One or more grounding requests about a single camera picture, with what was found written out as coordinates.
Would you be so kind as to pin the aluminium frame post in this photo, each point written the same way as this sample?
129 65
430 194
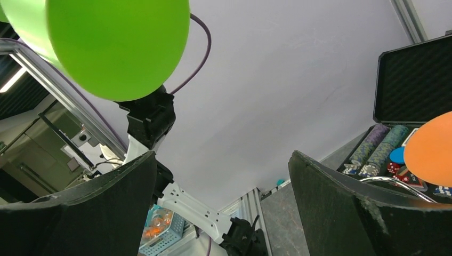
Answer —
66 92
410 20

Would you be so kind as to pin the blue round poker chip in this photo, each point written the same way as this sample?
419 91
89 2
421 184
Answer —
397 156

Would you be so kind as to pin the green plastic wine glass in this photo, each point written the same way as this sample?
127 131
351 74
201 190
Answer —
115 50

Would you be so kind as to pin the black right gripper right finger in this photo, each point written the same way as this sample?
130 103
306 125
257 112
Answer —
344 216

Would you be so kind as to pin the aluminium frame post right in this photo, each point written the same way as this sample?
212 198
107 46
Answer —
410 20

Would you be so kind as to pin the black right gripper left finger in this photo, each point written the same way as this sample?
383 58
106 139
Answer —
104 216

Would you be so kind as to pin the blue perforated basket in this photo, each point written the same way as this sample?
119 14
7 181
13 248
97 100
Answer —
162 229

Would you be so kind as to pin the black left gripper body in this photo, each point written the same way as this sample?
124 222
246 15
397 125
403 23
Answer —
151 117

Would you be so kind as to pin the orange plastic wine glass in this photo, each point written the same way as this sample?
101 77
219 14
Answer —
428 152

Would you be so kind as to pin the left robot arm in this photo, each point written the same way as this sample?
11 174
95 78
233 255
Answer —
237 236

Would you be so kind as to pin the black poker chip case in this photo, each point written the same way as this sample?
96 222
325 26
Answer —
413 87

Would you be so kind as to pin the aluminium frame post left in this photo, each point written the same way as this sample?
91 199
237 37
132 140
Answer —
66 92

